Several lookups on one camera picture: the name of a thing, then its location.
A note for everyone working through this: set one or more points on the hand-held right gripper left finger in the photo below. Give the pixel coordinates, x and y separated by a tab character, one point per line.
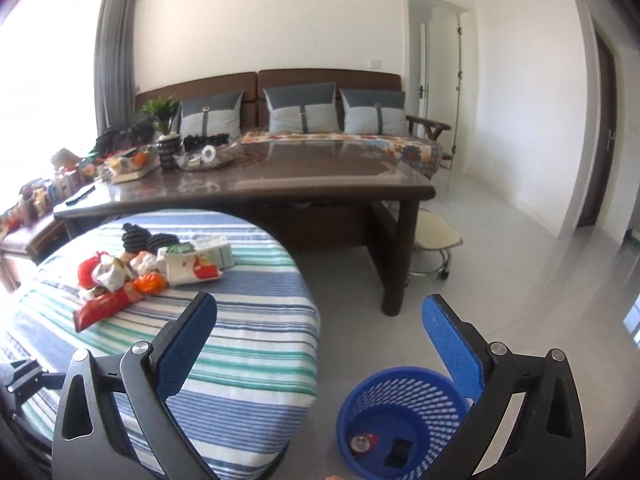
185	350

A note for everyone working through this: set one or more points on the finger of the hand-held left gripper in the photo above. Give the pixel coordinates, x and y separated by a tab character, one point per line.
37	379

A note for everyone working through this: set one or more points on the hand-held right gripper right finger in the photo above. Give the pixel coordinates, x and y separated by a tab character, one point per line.
452	345

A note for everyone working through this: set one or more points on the blue plastic waste basket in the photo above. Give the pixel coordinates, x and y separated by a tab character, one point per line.
360	410

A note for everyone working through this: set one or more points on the blue green striped cloth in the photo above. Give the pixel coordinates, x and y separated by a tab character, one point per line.
250	310

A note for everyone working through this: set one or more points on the white red snack bag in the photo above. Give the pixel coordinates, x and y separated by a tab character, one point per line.
187	270

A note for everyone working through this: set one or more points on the long red snack packet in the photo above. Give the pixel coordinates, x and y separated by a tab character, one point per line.
105	307

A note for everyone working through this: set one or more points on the white orange crumpled wrapper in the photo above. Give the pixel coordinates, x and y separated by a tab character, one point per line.
142	262

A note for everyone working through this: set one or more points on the green packet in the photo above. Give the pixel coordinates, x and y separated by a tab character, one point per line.
180	249

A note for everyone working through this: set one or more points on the white green milk carton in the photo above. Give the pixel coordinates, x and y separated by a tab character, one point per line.
217	251

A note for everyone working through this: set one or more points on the white crumpled plastic wrapper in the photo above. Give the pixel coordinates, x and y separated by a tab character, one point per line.
111	272

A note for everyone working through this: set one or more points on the black foam net sleeve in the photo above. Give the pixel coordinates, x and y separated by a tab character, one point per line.
135	237
157	244

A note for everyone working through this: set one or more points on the cream round wheeled stool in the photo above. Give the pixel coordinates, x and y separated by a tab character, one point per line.
435	235

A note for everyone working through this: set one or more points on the black flat wrapper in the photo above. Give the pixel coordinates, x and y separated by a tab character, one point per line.
399	451

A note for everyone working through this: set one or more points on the red plastic bag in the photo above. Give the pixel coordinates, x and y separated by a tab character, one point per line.
87	271

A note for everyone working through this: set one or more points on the brown side cabinet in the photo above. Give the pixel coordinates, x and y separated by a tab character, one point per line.
30	247

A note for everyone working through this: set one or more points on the red drink can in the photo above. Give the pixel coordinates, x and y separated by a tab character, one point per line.
363	444

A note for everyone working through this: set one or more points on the row of small bottles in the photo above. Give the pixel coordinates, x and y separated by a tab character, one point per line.
45	197

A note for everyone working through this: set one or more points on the thick book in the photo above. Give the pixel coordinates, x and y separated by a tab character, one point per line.
132	175

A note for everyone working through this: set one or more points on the black remote control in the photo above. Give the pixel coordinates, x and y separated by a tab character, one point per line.
80	195

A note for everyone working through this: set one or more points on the clear glass tray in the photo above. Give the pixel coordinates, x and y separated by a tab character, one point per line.
225	160

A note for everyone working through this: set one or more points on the floral sofa cover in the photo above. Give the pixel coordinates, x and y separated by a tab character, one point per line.
415	152

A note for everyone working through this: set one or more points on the clear bag of fruit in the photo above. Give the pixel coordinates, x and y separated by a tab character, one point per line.
127	161

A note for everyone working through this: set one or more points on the white tape roll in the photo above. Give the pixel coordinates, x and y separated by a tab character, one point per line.
208	153

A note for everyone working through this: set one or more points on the dark wooden table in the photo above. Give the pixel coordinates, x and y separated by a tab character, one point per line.
300	175

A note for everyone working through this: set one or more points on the black bag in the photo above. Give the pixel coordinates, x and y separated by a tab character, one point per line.
122	137

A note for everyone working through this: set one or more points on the green potted plant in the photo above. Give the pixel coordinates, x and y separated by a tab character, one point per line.
161	110

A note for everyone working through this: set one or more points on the dark brown door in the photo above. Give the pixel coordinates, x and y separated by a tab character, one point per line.
600	135

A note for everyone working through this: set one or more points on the white door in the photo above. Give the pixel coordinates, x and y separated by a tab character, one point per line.
442	85

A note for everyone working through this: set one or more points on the brown wooden sofa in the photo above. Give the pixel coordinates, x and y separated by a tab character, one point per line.
250	87

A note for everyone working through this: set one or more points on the grey curtain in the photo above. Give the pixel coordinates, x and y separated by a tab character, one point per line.
115	60

